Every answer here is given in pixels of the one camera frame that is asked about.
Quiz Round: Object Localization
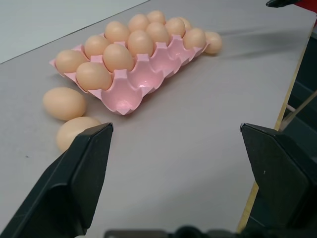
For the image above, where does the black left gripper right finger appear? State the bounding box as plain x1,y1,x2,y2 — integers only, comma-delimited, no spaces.
239,122,317,238

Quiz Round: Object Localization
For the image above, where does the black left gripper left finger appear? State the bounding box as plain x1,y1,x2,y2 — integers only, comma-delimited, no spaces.
7,122,114,238

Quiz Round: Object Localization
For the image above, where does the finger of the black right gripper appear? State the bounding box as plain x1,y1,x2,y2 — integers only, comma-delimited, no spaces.
265,0,302,7

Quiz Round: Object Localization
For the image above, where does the pink plastic egg tray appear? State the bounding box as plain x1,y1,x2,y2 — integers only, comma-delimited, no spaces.
48,34,210,117

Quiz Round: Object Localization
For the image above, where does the beige egg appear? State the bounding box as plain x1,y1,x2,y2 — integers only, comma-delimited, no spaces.
183,27,207,49
178,16,193,31
104,21,131,44
54,49,89,74
164,17,186,39
42,87,87,121
128,13,150,32
56,116,103,153
76,61,113,91
204,31,223,55
146,10,166,25
127,30,155,56
84,35,111,60

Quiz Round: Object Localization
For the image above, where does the thin pale rod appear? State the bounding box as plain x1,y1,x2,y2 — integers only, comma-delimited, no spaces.
281,94,317,127

